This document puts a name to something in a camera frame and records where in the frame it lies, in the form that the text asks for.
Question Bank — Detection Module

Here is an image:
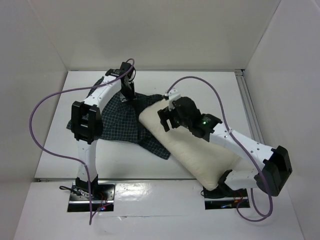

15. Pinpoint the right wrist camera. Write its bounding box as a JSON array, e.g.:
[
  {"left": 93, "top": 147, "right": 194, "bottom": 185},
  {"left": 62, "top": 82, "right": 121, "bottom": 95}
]
[{"left": 163, "top": 88, "right": 181, "bottom": 111}]

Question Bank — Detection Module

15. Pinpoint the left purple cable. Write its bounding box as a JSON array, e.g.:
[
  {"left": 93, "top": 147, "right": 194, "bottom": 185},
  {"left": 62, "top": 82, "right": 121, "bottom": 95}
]
[{"left": 29, "top": 58, "right": 137, "bottom": 226}]

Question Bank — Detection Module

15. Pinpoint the aluminium rail right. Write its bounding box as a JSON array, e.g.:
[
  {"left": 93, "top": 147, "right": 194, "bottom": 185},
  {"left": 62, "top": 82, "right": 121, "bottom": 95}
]
[{"left": 234, "top": 69, "right": 264, "bottom": 143}]

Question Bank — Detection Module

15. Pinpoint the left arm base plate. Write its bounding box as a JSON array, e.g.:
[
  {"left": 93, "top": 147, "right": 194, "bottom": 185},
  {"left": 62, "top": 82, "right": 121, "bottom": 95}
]
[{"left": 65, "top": 181, "right": 116, "bottom": 213}]

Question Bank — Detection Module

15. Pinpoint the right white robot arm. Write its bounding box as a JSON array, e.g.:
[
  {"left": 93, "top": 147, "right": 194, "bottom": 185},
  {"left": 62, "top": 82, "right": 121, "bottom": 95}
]
[{"left": 157, "top": 94, "right": 293, "bottom": 197}]

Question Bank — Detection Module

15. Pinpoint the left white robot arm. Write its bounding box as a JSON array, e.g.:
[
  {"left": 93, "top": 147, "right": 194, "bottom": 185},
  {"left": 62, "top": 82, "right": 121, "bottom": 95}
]
[{"left": 70, "top": 58, "right": 137, "bottom": 200}]

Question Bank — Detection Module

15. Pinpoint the dark plaid pillowcase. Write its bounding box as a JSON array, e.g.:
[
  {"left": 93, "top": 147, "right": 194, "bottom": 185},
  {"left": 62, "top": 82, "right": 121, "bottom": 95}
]
[{"left": 65, "top": 76, "right": 173, "bottom": 160}]

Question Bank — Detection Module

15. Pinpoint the cream pillow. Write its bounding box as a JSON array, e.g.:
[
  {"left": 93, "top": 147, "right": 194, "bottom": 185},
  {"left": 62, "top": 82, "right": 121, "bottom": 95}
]
[{"left": 138, "top": 100, "right": 241, "bottom": 191}]

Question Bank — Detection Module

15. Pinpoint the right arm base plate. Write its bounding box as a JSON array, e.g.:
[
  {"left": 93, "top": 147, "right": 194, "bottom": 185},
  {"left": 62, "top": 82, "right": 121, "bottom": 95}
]
[{"left": 200, "top": 188, "right": 250, "bottom": 210}]

